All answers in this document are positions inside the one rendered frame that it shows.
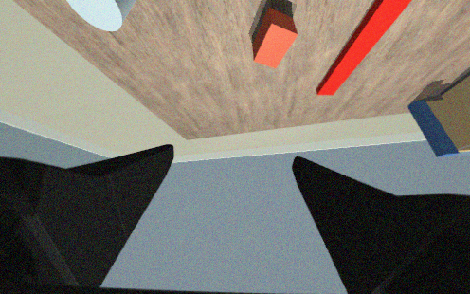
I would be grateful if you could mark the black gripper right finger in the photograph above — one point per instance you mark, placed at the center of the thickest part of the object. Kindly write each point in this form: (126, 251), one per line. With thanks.
(373, 235)

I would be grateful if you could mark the pale grey cylinder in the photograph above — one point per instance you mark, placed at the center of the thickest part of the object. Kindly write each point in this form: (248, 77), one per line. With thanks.
(108, 15)

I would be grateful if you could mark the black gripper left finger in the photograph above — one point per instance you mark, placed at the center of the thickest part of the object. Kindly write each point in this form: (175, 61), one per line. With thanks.
(83, 216)

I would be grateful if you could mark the red flat bar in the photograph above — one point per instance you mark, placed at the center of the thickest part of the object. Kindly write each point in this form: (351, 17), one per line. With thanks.
(375, 23)

